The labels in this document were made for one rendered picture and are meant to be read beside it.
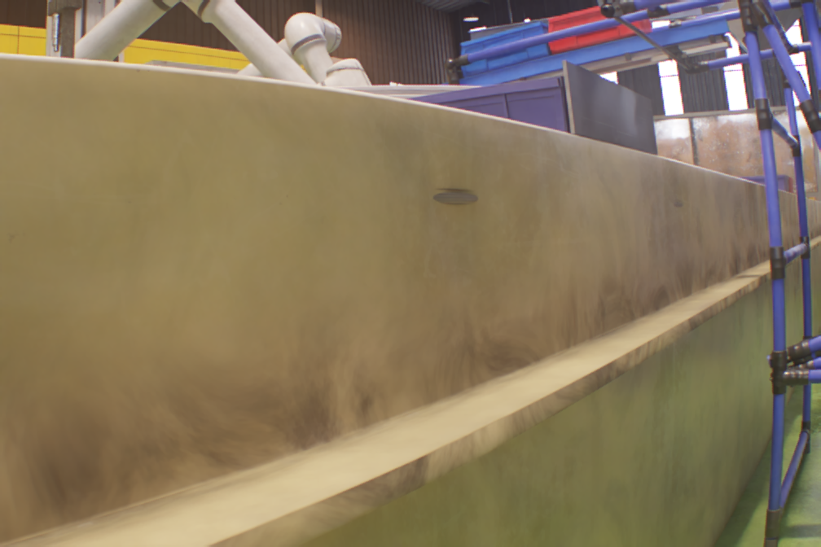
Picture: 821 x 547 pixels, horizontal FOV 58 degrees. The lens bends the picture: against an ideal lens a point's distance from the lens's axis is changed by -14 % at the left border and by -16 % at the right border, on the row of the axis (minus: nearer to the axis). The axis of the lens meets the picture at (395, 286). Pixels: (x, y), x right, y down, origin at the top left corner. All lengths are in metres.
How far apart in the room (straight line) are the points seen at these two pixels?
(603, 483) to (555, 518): 0.15
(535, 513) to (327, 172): 0.44
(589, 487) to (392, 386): 0.43
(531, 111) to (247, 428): 0.64
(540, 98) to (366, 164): 0.46
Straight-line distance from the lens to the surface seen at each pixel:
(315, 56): 2.64
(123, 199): 0.43
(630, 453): 1.14
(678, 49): 2.36
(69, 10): 1.51
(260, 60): 2.25
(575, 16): 2.46
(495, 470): 0.76
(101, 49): 2.32
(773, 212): 1.67
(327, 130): 0.56
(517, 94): 1.03
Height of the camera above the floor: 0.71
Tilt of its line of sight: 3 degrees down
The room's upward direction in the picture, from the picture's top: 4 degrees counter-clockwise
